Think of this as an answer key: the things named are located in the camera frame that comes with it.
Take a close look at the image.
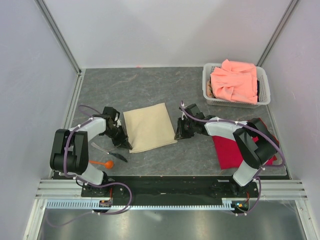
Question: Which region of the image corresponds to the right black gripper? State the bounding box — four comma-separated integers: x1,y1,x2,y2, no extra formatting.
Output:
174,117,195,140

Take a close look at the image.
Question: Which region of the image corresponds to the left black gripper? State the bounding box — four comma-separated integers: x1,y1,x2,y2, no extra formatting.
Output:
102,125,132,150

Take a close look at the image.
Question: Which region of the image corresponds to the beige cloth napkin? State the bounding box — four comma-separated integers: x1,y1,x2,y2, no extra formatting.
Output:
123,103,177,154

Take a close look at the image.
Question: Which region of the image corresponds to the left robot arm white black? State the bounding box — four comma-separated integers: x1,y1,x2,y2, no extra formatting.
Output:
49,106,133,197

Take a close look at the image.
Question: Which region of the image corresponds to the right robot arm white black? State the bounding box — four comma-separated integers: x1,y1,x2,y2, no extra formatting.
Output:
174,102,280,197

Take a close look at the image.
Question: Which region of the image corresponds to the red cloth napkin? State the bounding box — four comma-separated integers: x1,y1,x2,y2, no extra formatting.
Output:
212,127,278,170

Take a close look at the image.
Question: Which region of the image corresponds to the orange plastic spoon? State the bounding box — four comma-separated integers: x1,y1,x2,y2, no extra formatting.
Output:
89,160,114,170

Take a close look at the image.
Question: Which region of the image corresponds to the patterned cloth in basket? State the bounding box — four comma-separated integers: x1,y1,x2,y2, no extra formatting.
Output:
206,80,215,99

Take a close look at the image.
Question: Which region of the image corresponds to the salmon pink cloth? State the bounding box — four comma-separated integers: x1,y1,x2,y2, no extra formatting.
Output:
210,59,258,105

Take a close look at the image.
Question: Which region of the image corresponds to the white plastic basket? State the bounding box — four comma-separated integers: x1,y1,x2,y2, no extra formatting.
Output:
202,59,271,109

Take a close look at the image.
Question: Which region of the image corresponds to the dark cloth in basket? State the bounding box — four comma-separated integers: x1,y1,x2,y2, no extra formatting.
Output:
257,80,260,102

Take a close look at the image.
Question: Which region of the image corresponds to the black knife clear handle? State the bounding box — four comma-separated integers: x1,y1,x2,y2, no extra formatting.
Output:
91,142,128,163

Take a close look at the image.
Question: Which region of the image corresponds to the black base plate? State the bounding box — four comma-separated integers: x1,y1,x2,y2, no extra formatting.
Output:
81,176,260,206

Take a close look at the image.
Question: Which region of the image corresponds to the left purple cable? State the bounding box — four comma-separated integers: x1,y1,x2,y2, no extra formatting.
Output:
44,104,132,227

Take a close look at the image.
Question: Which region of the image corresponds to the white slotted cable duct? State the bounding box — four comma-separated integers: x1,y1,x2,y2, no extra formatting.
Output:
46,198,249,211

